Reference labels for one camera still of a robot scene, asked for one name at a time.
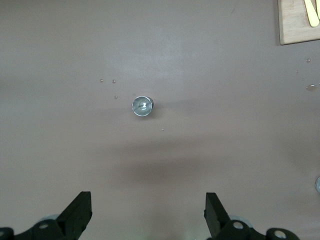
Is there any brown table cover sheet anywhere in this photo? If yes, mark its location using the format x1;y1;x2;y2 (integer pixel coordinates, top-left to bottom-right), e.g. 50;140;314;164
0;0;320;240

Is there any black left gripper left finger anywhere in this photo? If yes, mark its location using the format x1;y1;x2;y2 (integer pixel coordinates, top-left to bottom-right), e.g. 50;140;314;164
0;191;93;240

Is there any yellow plastic knife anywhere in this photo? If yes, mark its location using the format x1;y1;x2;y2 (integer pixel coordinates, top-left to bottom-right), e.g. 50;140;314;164
303;0;320;28

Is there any wooden cutting board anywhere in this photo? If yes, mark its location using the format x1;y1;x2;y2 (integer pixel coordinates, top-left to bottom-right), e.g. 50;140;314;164
277;0;320;46

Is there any steel jigger measuring cup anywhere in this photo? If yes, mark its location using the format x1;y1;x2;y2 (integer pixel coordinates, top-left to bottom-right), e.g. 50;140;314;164
131;95;155;117

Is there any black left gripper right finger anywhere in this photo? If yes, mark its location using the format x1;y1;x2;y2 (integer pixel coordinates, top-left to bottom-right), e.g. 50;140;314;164
203;191;300;240

